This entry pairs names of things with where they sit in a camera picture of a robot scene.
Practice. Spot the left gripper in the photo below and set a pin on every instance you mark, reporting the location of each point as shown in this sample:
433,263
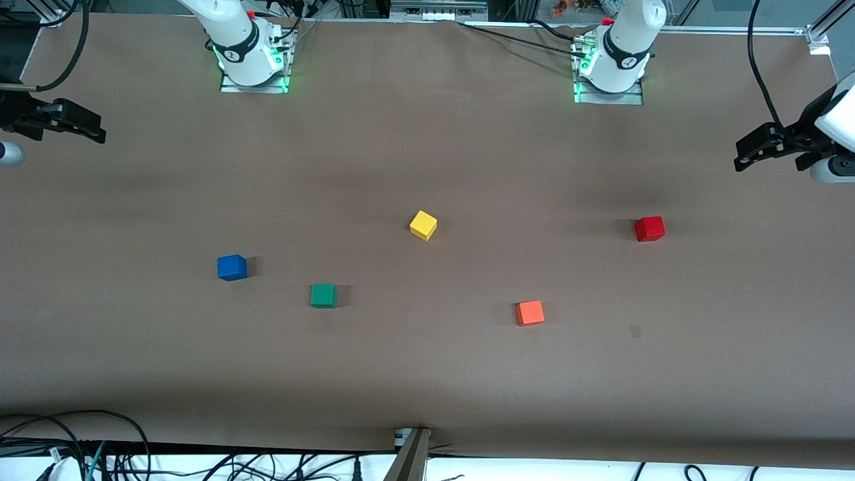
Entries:
799,138

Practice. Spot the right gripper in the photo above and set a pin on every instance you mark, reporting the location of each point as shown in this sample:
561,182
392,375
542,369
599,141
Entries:
19,111

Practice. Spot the red cube block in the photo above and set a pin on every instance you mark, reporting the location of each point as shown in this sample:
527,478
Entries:
649,229

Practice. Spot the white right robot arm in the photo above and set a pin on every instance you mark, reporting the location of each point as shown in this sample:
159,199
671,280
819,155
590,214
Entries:
234,40

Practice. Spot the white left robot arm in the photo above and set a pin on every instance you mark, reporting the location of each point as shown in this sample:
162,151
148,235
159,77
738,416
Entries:
628,40

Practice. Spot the blue cube block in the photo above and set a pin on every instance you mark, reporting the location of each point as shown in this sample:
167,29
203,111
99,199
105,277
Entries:
231,268

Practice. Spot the orange cube block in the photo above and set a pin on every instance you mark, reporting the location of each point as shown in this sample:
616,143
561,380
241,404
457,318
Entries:
530,313

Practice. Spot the green cube block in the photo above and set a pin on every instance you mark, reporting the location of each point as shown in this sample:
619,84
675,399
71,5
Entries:
323,296

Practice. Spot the yellow cube block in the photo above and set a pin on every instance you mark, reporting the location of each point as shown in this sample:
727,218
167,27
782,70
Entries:
423,226

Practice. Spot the brown table cover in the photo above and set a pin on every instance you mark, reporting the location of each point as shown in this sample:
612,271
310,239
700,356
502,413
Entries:
427,133

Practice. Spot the aluminium frame profile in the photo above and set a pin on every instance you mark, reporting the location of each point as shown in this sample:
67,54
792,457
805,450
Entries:
816,37
53,15

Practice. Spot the grey metal post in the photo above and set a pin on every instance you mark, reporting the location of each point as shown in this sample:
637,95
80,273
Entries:
411,461

